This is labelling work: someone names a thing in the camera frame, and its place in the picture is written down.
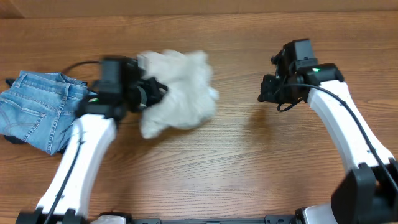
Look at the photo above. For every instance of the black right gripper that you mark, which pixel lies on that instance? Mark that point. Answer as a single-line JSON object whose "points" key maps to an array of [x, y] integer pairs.
{"points": [[267, 88]]}

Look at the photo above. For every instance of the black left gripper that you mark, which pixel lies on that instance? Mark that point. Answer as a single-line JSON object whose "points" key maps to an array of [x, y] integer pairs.
{"points": [[158, 88]]}

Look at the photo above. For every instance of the beige khaki shorts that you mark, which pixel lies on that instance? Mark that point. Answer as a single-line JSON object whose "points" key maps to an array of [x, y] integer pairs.
{"points": [[189, 101]]}

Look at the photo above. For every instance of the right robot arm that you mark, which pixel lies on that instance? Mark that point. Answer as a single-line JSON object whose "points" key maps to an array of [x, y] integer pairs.
{"points": [[368, 192]]}

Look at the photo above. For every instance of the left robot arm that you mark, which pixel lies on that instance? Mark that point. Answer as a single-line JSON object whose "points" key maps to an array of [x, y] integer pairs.
{"points": [[122, 88]]}

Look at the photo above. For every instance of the blue denim jeans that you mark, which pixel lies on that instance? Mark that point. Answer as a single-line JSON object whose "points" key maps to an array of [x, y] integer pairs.
{"points": [[40, 109]]}

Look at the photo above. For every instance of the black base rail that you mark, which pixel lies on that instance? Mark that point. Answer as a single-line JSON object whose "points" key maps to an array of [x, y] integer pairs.
{"points": [[126, 218]]}

